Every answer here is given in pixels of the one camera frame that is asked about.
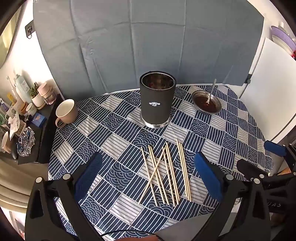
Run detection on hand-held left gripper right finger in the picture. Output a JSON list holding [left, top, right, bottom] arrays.
[[194, 152, 271, 241]]

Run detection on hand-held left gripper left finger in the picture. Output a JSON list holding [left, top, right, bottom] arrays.
[[25, 152, 104, 241]]

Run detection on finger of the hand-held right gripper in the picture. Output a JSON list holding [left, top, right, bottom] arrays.
[[264, 140, 296, 169], [236, 159, 296, 183]]

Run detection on pile of chopsticks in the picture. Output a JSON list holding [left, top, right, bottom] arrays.
[[139, 138, 192, 207]]

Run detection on black cylindrical utensil holder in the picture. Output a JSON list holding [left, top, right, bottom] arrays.
[[139, 71, 174, 128]]

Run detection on blue patterned tablecloth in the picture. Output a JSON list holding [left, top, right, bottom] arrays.
[[48, 85, 274, 241]]

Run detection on black side table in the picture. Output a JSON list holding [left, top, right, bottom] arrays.
[[17, 94, 64, 165]]

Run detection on beige ceramic mug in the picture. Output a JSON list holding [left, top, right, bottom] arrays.
[[55, 99, 79, 128]]

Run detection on beige cabinet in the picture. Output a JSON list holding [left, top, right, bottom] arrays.
[[0, 159, 50, 209]]

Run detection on metal bowl with brown sauce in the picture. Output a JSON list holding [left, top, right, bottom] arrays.
[[191, 90, 222, 114]]

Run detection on crumpled foil wrapper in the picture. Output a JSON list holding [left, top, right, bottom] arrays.
[[17, 127, 36, 157]]

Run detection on small blue box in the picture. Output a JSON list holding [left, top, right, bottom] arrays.
[[31, 113, 47, 127]]

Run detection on white foam board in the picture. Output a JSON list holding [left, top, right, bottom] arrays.
[[223, 37, 296, 102]]

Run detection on metal spoon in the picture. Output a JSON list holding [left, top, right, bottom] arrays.
[[206, 79, 217, 105]]

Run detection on small glass jar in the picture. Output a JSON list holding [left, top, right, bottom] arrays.
[[44, 91, 57, 105]]

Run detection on white cream jar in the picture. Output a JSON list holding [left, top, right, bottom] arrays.
[[26, 103, 37, 116]]

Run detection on small plant in white pot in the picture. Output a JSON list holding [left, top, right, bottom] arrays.
[[30, 82, 47, 108]]

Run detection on paper cup with green logo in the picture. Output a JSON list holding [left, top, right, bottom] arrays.
[[6, 102, 20, 116]]

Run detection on white spray bottle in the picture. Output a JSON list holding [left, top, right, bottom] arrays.
[[14, 74, 31, 103]]

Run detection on purple plastic basket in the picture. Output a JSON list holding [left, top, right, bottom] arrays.
[[271, 25, 296, 57]]

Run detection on white electric toothbrush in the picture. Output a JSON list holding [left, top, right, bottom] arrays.
[[8, 76, 18, 98]]

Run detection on grey fabric backdrop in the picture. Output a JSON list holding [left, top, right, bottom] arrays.
[[32, 0, 265, 103]]

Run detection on wall mirror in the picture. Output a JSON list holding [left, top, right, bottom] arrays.
[[0, 7, 22, 67]]

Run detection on wall socket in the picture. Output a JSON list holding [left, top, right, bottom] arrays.
[[25, 20, 35, 38]]

